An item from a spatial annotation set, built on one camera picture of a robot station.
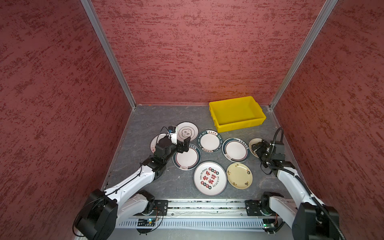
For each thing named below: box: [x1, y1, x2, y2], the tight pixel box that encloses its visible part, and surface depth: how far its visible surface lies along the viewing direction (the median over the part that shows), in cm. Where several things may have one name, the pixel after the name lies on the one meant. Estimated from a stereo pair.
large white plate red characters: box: [193, 161, 228, 197], surface depth 85 cm
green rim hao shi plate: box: [197, 129, 223, 153], surface depth 102 cm
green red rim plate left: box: [172, 143, 202, 171], surface depth 91 cm
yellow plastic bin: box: [208, 96, 267, 133], surface depth 116 cm
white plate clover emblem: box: [176, 121, 199, 141], surface depth 108 cm
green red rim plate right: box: [221, 137, 251, 163], surface depth 97 cm
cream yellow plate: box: [226, 162, 253, 190], surface depth 87 cm
